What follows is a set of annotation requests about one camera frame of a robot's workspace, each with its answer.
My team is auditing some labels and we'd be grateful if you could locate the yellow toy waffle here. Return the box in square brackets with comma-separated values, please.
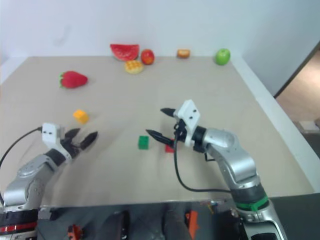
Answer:
[124, 60, 144, 75]

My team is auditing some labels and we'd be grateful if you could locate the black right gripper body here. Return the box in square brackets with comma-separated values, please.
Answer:
[172, 118, 188, 144]

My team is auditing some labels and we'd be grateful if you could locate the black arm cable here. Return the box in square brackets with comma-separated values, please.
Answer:
[173, 129, 232, 193]
[0, 127, 44, 173]

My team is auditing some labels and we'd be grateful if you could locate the green cube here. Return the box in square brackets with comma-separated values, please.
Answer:
[138, 135, 150, 151]

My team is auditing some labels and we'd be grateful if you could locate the red cube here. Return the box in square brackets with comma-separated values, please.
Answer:
[164, 138, 176, 154]

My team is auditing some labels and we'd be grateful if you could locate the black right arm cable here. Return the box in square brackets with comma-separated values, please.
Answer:
[173, 129, 232, 193]

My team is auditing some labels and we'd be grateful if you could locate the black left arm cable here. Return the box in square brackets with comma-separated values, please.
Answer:
[0, 127, 44, 173]

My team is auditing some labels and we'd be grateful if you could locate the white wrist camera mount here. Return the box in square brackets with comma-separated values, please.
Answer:
[174, 99, 202, 147]
[41, 122, 72, 161]

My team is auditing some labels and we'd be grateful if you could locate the orange plastic part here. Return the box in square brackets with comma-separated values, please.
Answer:
[67, 224, 85, 240]
[185, 210, 201, 240]

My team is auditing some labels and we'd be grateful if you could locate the toy watermelon slice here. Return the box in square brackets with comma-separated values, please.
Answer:
[110, 43, 140, 62]

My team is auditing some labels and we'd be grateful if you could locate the orange cube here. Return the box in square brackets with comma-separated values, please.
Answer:
[72, 109, 90, 125]

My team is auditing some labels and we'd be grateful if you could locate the red toy apple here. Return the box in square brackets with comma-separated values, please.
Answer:
[141, 49, 155, 66]

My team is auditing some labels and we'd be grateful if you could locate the green toy apple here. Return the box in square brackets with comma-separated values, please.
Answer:
[215, 48, 231, 66]

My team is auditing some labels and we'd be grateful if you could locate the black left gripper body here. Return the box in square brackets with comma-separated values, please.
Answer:
[60, 138, 81, 160]

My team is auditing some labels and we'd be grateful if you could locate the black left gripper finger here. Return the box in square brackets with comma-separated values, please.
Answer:
[64, 128, 81, 141]
[77, 131, 99, 152]

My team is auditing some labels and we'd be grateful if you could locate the red toy strawberry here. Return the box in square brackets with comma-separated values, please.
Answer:
[58, 70, 89, 89]

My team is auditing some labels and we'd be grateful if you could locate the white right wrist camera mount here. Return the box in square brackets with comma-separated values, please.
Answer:
[174, 99, 202, 147]

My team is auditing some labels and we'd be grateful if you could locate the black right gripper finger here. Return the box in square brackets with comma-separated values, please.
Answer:
[160, 107, 177, 119]
[145, 128, 175, 147]

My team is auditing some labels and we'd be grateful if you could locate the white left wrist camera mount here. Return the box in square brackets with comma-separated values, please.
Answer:
[41, 122, 72, 161]

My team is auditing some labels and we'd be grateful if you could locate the dark rounded shape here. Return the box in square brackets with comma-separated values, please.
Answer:
[162, 209, 192, 240]

